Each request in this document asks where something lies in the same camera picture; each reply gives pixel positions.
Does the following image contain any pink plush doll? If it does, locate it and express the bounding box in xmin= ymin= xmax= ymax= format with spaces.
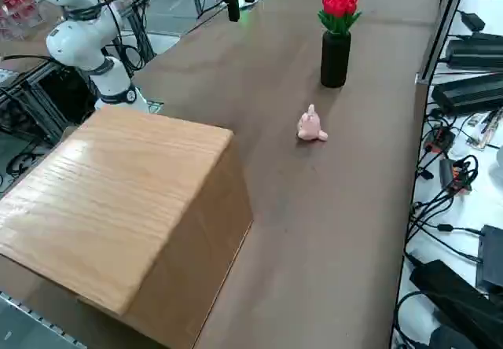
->
xmin=296 ymin=103 xmax=329 ymax=143

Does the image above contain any red tulip bouquet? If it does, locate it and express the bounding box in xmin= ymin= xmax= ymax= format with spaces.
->
xmin=317 ymin=0 xmax=363 ymax=35

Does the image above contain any black cylindrical vase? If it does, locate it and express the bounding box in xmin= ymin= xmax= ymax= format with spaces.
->
xmin=319 ymin=30 xmax=353 ymax=89

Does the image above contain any clear shelf with red packets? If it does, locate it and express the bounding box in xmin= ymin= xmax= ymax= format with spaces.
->
xmin=0 ymin=0 xmax=45 ymax=40

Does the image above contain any wooden drawer box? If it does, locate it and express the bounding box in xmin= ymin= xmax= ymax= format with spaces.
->
xmin=0 ymin=103 xmax=255 ymax=349

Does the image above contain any small black power adapter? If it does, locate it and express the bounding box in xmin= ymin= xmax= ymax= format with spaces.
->
xmin=458 ymin=9 xmax=487 ymax=32

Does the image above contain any large black power adapter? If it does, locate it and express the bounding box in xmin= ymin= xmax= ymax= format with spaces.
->
xmin=445 ymin=32 xmax=503 ymax=72
xmin=431 ymin=72 xmax=503 ymax=115

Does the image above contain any orange and black device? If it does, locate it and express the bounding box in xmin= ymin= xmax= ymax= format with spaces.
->
xmin=439 ymin=157 xmax=474 ymax=197
xmin=423 ymin=124 xmax=457 ymax=154

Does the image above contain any bare circuit board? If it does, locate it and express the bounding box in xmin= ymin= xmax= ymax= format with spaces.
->
xmin=466 ymin=108 xmax=503 ymax=150

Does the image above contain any dark grey box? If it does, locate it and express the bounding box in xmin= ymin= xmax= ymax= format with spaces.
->
xmin=475 ymin=224 xmax=503 ymax=288

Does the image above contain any aluminium frame post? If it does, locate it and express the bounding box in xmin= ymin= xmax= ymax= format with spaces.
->
xmin=415 ymin=0 xmax=473 ymax=87

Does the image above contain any aluminium rail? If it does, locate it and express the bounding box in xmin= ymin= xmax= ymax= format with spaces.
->
xmin=0 ymin=291 xmax=88 ymax=349

